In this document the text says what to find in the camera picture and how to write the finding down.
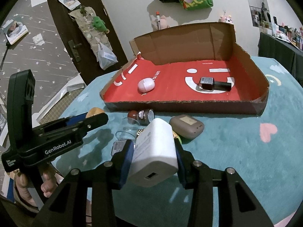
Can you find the green plush on door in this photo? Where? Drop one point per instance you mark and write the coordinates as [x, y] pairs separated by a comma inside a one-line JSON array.
[[99, 24]]

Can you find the clear glass jar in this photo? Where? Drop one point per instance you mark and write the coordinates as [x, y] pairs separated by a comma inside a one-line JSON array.
[[127, 129]]

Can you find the pink plush on wall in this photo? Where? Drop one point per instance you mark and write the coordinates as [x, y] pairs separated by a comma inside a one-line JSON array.
[[160, 22]]

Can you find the brown square case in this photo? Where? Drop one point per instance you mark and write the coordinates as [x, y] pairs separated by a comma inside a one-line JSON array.
[[186, 126]]

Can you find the dark nail polish bottle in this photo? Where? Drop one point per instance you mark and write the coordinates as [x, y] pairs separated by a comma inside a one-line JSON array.
[[209, 84]]

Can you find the dark cloth side table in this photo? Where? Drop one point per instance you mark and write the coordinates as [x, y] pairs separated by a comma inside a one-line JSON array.
[[287, 55]]

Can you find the green capybara toy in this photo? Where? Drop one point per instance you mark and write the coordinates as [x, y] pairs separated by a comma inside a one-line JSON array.
[[176, 136]]

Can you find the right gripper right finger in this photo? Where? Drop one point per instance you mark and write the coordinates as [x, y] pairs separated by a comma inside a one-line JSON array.
[[189, 169]]

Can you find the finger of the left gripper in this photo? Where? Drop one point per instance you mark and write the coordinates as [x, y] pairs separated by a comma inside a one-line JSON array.
[[60, 123], [90, 123]]

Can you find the pink earbud case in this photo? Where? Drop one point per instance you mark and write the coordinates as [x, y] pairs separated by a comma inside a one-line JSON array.
[[146, 85]]

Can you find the brown cap glitter bottle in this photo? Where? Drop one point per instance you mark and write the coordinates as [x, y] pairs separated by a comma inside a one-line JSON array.
[[143, 117]]

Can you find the pink plush right wall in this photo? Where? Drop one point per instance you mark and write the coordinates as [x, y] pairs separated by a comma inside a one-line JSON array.
[[225, 19]]

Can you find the dark wooden door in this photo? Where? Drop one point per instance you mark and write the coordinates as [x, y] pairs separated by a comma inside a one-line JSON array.
[[77, 45]]

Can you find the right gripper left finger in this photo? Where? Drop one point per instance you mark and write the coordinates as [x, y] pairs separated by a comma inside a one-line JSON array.
[[121, 165]]

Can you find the photo on door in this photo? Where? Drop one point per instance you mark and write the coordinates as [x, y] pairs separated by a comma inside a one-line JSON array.
[[70, 4]]

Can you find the white power adapter block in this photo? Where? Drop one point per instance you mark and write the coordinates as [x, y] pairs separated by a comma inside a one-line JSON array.
[[154, 158]]

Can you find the white plastic bag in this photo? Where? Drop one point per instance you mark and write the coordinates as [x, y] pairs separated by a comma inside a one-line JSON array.
[[106, 57]]

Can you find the person's left hand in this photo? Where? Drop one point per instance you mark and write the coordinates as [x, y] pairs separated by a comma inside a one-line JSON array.
[[26, 192]]

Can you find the beige hanging door organizer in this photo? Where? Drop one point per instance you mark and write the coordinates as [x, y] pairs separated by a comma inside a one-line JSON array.
[[84, 18]]

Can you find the red lined cardboard box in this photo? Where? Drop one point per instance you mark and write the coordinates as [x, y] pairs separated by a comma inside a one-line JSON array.
[[176, 58]]

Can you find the studded silver cap bottle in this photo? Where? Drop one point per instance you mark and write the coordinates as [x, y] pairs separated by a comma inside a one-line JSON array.
[[139, 132]]

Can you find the teal plush table mat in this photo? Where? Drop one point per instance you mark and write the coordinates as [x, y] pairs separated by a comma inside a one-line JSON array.
[[265, 150]]

